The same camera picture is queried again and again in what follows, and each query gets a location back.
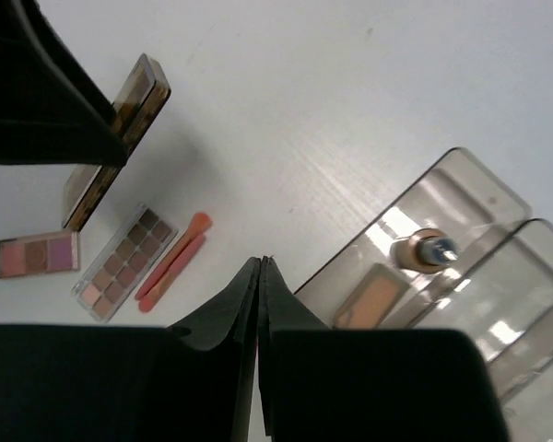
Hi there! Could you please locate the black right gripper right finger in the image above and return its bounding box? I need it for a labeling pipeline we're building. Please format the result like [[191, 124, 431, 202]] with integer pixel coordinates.
[[258, 257, 510, 441]]

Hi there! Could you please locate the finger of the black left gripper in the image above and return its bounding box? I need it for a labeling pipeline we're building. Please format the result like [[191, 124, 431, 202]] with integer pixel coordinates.
[[0, 1, 128, 167]]

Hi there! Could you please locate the tortoise brown eyeshadow palette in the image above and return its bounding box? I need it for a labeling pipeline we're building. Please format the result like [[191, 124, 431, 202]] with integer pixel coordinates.
[[62, 53, 171, 232]]

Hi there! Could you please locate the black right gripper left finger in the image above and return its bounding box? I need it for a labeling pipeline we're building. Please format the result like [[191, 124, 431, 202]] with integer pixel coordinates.
[[0, 258, 261, 441]]

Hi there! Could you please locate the beige foundation tube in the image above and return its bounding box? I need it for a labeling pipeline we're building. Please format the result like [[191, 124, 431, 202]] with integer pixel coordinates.
[[333, 264, 410, 330]]

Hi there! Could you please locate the rose gold blush palette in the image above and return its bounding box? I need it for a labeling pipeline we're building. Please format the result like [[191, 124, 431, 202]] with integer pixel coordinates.
[[0, 230, 80, 279]]

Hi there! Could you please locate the small foundation pump bottle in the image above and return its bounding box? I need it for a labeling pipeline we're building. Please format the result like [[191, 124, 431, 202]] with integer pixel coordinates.
[[390, 228, 460, 274]]

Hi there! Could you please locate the clear pink eyeshadow palette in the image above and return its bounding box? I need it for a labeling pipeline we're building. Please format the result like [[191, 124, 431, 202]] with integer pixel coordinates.
[[71, 204, 178, 323]]

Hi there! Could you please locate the clear acrylic organizer tray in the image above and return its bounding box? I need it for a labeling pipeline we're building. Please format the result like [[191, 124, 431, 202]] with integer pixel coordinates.
[[297, 147, 553, 441]]

